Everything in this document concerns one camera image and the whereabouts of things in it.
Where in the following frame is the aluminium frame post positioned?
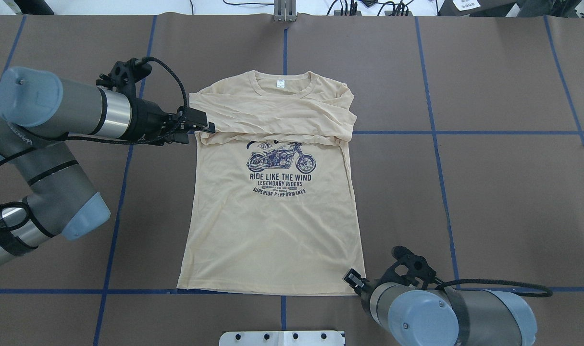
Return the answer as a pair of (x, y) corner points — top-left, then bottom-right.
(273, 0), (298, 23)

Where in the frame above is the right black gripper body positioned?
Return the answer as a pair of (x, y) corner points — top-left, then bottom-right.
(359, 279), (384, 301)

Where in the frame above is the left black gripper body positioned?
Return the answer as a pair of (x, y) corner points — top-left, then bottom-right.
(128, 99), (188, 145)

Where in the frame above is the white metal base plate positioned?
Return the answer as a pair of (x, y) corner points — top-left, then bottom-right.
(219, 330), (347, 346)

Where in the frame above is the beige long-sleeve printed t-shirt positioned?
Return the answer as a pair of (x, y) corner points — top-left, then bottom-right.
(176, 70), (365, 296)

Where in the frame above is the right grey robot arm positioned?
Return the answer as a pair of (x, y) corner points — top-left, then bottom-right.
(344, 269), (538, 346)

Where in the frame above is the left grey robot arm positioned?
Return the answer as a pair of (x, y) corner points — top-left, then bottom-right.
(0, 57), (215, 266)

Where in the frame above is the dark labelled box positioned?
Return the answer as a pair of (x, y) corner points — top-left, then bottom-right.
(437, 0), (517, 17)

